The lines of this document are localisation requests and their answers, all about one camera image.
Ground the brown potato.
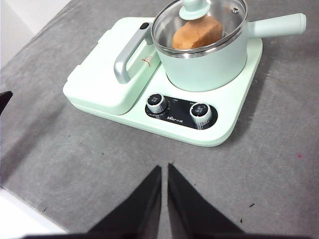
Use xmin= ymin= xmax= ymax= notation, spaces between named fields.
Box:
xmin=172 ymin=14 xmax=223 ymax=50

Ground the mint green pot with handle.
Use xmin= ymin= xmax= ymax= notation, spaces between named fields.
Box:
xmin=151 ymin=0 xmax=308 ymax=92

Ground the green griddle cover silver handle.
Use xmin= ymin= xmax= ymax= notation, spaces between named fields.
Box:
xmin=62 ymin=16 xmax=163 ymax=116

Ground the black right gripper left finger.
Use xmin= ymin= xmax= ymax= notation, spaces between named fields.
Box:
xmin=84 ymin=165 xmax=162 ymax=239

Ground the silver control knob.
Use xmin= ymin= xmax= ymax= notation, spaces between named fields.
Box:
xmin=146 ymin=93 xmax=168 ymax=116
xmin=189 ymin=102 xmax=213 ymax=125

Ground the mint green breakfast machine base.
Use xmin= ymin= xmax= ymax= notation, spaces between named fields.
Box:
xmin=62 ymin=16 xmax=264 ymax=148

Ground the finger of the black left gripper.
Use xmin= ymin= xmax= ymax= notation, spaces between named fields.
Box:
xmin=0 ymin=90 xmax=13 ymax=116

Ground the glass lid with green knob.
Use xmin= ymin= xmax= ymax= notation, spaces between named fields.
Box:
xmin=152 ymin=0 xmax=248 ymax=55

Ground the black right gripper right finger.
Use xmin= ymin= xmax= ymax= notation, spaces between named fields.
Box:
xmin=167 ymin=163 xmax=246 ymax=239

